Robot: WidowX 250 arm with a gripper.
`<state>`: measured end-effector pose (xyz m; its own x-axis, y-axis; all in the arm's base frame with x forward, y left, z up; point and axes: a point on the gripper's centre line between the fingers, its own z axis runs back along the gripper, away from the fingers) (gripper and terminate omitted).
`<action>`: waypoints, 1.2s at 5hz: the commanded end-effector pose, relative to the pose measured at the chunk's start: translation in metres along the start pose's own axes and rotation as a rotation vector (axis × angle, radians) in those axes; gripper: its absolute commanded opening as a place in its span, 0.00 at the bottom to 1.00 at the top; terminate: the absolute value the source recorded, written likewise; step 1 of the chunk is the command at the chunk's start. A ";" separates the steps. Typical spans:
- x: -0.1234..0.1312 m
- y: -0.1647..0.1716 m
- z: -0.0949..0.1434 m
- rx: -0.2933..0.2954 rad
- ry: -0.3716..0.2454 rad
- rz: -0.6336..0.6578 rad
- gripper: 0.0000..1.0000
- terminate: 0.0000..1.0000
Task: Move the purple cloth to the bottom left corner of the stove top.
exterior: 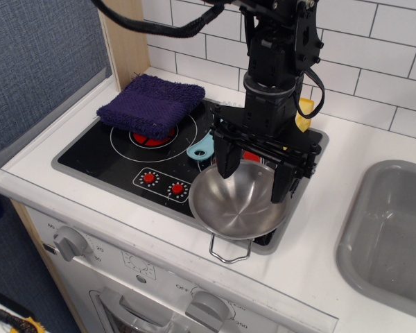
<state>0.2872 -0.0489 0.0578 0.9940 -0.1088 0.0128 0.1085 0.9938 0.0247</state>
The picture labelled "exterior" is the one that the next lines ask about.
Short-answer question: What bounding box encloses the black sleeved cable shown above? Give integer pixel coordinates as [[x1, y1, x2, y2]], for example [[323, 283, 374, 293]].
[[92, 0, 229, 37]]

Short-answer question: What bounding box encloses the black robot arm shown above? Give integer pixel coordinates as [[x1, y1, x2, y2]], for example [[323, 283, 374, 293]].
[[211, 1, 324, 203]]

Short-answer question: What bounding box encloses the yellow black object bottom left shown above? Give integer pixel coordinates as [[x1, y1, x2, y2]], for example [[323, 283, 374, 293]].
[[0, 293, 46, 332]]

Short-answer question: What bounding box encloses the steel bowl with wire handle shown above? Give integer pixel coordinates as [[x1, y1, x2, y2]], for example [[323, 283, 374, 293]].
[[189, 160, 291, 264]]

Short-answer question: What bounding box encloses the purple towel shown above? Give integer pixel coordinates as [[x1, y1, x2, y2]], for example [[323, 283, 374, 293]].
[[96, 74, 205, 140]]

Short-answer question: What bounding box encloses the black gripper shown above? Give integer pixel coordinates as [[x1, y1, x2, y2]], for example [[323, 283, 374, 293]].
[[211, 74, 321, 203]]

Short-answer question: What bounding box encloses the white toy oven front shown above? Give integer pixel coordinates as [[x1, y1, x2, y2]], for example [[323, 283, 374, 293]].
[[27, 208, 337, 332]]

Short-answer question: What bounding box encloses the grey sink basin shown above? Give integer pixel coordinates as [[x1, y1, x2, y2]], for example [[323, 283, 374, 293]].
[[336, 160, 416, 318]]

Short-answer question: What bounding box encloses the light blue dish brush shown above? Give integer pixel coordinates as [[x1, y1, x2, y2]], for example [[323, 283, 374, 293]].
[[186, 124, 214, 162]]

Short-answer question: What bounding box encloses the light wooden side panel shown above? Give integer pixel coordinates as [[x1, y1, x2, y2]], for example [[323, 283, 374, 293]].
[[98, 12, 150, 92]]

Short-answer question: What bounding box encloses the grey oven knob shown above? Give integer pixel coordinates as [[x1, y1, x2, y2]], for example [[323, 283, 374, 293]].
[[185, 291, 230, 331], [53, 226, 88, 262]]

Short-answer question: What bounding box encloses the grey left oven knob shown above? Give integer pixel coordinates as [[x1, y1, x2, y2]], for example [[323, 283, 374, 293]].
[[53, 226, 88, 262]]

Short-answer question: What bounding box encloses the yellow toy cheese wedge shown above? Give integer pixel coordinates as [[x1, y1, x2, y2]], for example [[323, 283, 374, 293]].
[[295, 98, 314, 133]]

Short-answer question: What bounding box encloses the black toy stovetop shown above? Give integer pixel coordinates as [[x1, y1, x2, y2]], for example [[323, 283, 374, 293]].
[[52, 101, 309, 253]]

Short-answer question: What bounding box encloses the grey right oven knob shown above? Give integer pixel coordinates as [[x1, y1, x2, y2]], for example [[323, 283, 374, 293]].
[[185, 291, 230, 331]]

